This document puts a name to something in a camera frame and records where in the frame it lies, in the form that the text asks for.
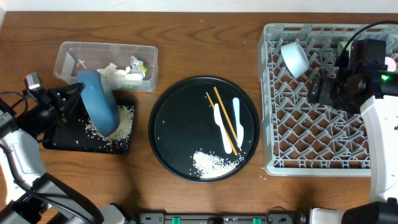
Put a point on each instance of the round black serving tray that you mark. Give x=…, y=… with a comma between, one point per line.
x=182, y=123

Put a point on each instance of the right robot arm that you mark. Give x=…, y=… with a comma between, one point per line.
x=380, y=120

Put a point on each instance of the light blue plastic knife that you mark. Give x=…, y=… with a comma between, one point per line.
x=239, y=127

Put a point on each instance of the light blue small bowl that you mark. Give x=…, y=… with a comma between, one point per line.
x=295, y=59

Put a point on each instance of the rice pile on round tray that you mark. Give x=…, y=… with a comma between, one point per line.
x=210, y=166

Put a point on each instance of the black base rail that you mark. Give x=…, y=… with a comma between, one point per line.
x=275, y=215

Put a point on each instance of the pink cup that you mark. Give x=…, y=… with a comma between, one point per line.
x=391, y=64

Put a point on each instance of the rice pile on rectangular tray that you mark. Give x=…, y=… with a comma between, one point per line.
x=118, y=141

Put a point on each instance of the wooden chopstick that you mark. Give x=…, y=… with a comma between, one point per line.
x=233, y=129
x=212, y=105

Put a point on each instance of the black rectangular tray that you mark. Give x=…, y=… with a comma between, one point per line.
x=64, y=137

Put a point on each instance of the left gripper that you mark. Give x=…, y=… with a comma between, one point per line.
x=46, y=103

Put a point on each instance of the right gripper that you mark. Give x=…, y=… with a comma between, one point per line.
x=320, y=93

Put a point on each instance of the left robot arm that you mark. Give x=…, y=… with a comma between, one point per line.
x=31, y=190

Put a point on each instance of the foil snack wrapper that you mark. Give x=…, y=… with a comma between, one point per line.
x=137, y=67

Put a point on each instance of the white napkin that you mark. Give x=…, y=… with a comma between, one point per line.
x=118, y=78

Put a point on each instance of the white plastic spoon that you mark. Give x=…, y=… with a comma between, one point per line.
x=219, y=122

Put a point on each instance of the clear plastic waste bin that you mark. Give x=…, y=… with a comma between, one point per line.
x=75, y=56

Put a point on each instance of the grey dishwasher rack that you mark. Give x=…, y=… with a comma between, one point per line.
x=302, y=138

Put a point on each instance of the dark blue bowl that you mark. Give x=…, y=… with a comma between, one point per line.
x=99, y=102

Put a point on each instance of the teal green bowl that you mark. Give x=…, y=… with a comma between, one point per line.
x=344, y=47

